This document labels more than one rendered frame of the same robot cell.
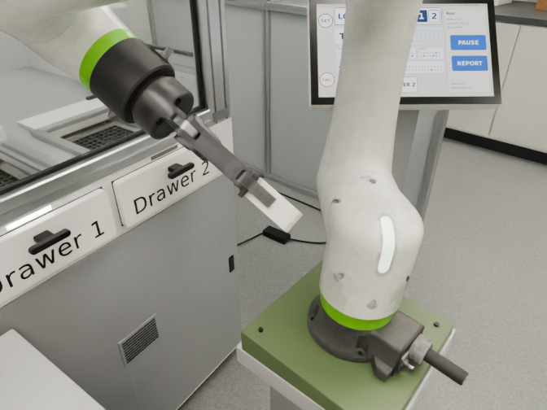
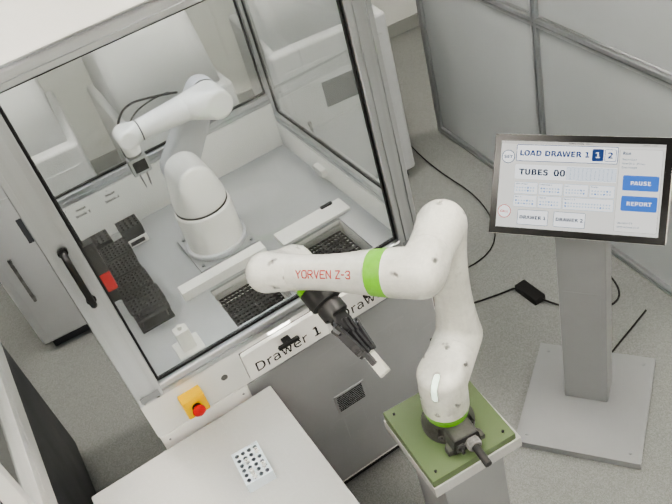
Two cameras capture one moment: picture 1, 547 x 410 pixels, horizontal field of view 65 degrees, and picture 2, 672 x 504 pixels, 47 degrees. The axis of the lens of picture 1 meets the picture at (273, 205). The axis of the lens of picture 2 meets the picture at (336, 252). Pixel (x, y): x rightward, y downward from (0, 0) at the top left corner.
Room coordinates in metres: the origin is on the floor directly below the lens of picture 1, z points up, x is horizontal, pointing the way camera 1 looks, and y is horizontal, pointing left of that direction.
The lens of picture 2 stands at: (-0.69, -0.75, 2.59)
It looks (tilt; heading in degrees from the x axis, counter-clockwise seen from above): 39 degrees down; 34
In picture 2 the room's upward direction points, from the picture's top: 17 degrees counter-clockwise
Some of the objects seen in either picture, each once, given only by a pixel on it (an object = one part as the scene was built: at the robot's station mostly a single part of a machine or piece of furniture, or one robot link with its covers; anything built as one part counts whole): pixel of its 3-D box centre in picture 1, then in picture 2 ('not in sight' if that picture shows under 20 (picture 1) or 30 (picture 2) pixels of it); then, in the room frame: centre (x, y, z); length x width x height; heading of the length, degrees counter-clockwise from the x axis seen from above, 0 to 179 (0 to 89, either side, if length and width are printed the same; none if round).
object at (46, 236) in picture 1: (45, 238); (286, 340); (0.60, 0.40, 0.91); 0.07 x 0.04 x 0.01; 145
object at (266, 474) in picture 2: not in sight; (253, 466); (0.23, 0.37, 0.78); 0.12 x 0.08 x 0.04; 51
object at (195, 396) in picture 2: not in sight; (194, 402); (0.33, 0.60, 0.88); 0.07 x 0.05 x 0.07; 145
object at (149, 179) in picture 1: (171, 177); (368, 292); (0.87, 0.24, 0.87); 0.29 x 0.02 x 0.11; 145
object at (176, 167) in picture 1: (177, 168); not in sight; (0.85, 0.22, 0.91); 0.07 x 0.04 x 0.01; 145
